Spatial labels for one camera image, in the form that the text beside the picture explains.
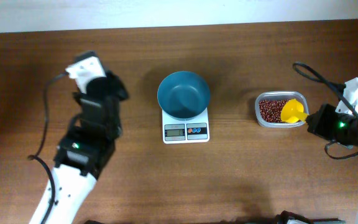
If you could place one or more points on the red beans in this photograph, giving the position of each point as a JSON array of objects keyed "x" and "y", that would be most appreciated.
[{"x": 270, "y": 110}]

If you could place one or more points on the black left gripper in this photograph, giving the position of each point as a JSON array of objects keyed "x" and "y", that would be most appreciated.
[{"x": 125, "y": 91}]

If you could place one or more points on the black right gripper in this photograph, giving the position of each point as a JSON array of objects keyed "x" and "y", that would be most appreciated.
[{"x": 314, "y": 120}]

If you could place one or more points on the clear plastic container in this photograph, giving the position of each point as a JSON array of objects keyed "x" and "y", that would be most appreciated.
[{"x": 279, "y": 95}]

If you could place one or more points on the yellow plastic scoop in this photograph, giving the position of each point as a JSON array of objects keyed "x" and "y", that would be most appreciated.
[{"x": 293, "y": 112}]

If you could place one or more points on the dark object at bottom edge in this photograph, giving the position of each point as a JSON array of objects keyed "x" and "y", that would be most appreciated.
[{"x": 289, "y": 217}]

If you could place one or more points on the blue bowl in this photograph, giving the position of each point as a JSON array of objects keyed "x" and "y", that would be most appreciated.
[{"x": 183, "y": 95}]

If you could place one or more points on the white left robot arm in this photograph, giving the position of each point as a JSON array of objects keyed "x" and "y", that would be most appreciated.
[{"x": 84, "y": 151}]

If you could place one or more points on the white digital kitchen scale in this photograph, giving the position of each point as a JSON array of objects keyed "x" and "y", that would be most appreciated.
[{"x": 182, "y": 131}]

